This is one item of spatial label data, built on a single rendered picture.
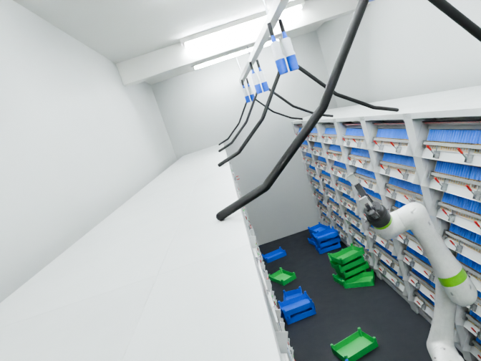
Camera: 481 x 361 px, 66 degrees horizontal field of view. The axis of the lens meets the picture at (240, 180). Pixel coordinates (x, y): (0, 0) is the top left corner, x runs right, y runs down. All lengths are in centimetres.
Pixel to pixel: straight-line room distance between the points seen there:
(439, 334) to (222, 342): 185
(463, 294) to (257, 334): 156
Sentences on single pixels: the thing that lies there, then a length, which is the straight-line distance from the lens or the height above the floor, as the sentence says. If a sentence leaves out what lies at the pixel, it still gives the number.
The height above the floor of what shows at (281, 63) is 224.
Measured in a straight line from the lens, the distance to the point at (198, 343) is 51.
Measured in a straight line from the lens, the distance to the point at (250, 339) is 47.
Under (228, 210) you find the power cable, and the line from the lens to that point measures 101.
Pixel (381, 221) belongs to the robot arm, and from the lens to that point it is 170.
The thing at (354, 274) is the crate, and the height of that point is 4.
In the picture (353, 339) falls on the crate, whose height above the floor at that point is 0.
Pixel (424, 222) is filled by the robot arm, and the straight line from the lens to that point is 180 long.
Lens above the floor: 200
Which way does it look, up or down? 9 degrees down
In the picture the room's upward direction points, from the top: 18 degrees counter-clockwise
